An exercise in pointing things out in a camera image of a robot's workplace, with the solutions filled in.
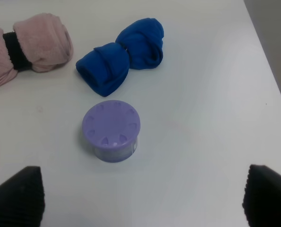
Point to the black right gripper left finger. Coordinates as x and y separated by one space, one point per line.
22 201

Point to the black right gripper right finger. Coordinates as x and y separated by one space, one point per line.
262 198

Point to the purple round lidded container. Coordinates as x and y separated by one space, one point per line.
111 128

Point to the blue rolled towel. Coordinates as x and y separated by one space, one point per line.
137 47

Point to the pink rolled towel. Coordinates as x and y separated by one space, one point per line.
41 43

